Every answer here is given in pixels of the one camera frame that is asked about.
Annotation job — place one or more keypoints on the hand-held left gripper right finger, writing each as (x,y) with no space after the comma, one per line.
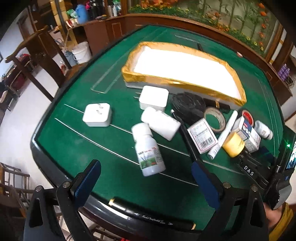
(205,185)

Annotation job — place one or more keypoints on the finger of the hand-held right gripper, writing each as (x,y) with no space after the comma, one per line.
(243,158)
(266,155)

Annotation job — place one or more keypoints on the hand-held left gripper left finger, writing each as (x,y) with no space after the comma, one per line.
(89,178)

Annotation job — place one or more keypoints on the yellow tape roll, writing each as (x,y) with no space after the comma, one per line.
(232,144)

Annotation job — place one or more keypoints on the blue and white box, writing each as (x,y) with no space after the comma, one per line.
(249,137)

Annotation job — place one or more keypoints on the small white bottle dark label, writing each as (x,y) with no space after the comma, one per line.
(263,131)

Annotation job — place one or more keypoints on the black tape roll tan core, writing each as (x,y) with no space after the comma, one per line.
(216,129)

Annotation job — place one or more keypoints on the black tape roll red label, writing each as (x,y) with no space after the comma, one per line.
(248,117)

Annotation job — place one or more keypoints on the thin black rod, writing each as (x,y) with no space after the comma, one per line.
(188,141)

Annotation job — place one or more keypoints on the white barcode medicine box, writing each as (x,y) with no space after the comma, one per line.
(201,135)

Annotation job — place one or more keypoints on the white smart plug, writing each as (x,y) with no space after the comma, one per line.
(97,114)

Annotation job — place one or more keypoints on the white bottle green label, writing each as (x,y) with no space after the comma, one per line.
(149,153)

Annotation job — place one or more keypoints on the plain white bottle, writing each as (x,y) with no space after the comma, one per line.
(161,124)

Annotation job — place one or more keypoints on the black round device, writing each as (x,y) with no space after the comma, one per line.
(187,104)

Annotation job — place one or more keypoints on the white power adapter with prongs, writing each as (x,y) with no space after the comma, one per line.
(153,98)

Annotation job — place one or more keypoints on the white foam tray yellow tape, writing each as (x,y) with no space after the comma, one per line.
(185,67)

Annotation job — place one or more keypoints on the person's right forearm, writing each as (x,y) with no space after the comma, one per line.
(283,223)

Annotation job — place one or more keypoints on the white marker pen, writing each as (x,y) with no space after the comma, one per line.
(225,131)

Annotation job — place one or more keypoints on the green felt game table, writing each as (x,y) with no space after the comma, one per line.
(69,139)

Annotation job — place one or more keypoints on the short black pen gold band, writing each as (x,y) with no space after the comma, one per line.
(222,106)

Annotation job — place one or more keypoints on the long black marker gold ends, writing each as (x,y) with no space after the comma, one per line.
(152,215)

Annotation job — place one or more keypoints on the wooden lattice chair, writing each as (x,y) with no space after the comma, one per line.
(11,185)

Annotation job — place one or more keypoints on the purple bottle pack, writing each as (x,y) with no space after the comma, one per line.
(283,72)

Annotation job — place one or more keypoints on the small red packet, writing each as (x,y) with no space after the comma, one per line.
(239,54)

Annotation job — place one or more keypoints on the grey watering can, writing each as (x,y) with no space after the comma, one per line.
(69,58)

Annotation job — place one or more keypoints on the white plastic bucket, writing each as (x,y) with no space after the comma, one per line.
(81,53)

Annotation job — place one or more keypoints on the dark wooden chair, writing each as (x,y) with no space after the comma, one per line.
(38,53)

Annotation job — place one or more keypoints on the curved wooden counter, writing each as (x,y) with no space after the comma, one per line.
(111,32)

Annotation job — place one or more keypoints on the blue jug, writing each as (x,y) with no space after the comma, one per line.
(82,14)

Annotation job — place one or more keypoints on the green snack bag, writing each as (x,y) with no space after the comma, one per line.
(71,13)

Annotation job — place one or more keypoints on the black kettle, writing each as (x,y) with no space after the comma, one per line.
(93,9)

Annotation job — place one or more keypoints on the bamboo and flower wall panel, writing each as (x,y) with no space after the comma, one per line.
(208,11)

